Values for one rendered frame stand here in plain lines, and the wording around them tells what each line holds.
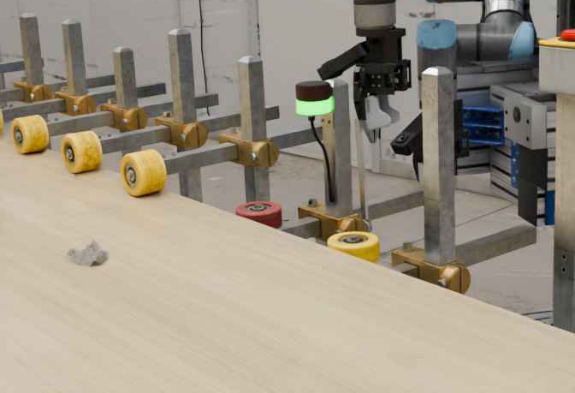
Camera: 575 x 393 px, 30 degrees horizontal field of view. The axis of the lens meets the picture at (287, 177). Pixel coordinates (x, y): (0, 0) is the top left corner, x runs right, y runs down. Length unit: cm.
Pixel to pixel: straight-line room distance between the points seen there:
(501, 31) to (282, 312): 93
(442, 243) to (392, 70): 34
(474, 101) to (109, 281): 136
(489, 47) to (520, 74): 59
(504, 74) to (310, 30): 319
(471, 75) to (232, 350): 151
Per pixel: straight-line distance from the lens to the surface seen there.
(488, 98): 271
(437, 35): 205
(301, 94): 182
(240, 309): 143
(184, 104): 226
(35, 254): 173
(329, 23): 570
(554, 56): 148
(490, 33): 215
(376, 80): 192
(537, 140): 222
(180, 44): 225
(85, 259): 166
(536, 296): 395
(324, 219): 192
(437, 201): 170
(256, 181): 208
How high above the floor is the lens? 143
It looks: 15 degrees down
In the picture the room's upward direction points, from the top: 3 degrees counter-clockwise
